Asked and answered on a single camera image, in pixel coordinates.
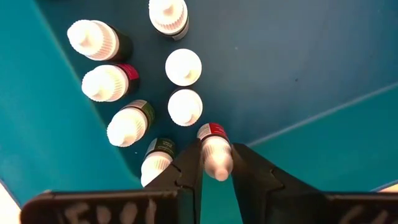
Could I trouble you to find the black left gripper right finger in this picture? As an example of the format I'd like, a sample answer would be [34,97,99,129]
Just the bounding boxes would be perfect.
[231,142,398,224]

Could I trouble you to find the small black food coloring bottle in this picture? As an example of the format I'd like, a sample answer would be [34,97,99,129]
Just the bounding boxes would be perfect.
[167,88,204,128]

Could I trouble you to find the blue plastic bin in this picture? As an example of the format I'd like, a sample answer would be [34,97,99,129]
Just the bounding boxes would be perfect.
[0,0,398,224]

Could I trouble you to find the small dark green coloring bottle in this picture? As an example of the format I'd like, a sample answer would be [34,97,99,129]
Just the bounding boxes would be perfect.
[67,19,134,62]
[140,137,177,188]

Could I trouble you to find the small blue food coloring bottle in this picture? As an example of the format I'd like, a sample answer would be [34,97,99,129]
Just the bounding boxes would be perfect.
[164,48,203,87]

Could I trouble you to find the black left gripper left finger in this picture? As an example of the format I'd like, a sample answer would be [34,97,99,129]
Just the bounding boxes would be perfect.
[20,139,205,224]

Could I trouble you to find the small red food coloring bottle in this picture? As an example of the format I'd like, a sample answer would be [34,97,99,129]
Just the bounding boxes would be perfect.
[197,122,234,182]
[81,63,140,103]

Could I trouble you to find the small purple food coloring bottle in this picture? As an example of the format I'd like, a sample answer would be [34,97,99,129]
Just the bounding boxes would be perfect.
[148,0,190,41]

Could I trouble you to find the small olive green coloring bottle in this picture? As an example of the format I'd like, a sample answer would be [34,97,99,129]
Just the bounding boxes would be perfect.
[106,99,156,148]

